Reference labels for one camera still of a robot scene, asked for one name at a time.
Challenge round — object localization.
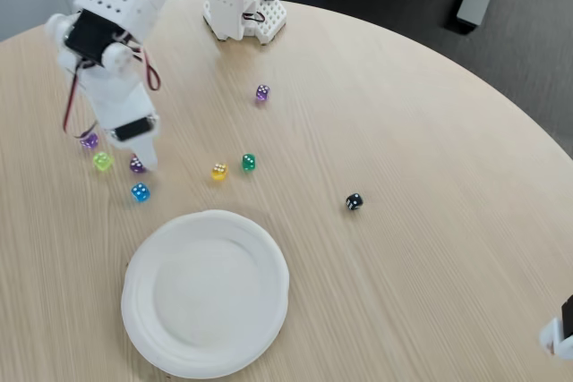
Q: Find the lime green translucent die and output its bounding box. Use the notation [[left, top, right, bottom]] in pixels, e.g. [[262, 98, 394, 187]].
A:
[[92, 151, 114, 173]]

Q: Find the white leader arm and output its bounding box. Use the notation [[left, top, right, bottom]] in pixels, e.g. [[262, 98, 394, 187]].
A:
[[539, 294, 573, 361]]

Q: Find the white paper plate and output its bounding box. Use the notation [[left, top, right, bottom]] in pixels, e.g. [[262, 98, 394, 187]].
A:
[[120, 208, 291, 379]]

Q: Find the blue translucent die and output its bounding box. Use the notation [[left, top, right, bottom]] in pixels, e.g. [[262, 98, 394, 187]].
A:
[[130, 183, 151, 204]]

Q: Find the red black wrist cable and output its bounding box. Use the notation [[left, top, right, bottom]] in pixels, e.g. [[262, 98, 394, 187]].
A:
[[132, 46, 161, 91]]

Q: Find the red black gripper cable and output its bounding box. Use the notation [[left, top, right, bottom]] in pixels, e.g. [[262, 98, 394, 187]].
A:
[[61, 59, 99, 140]]

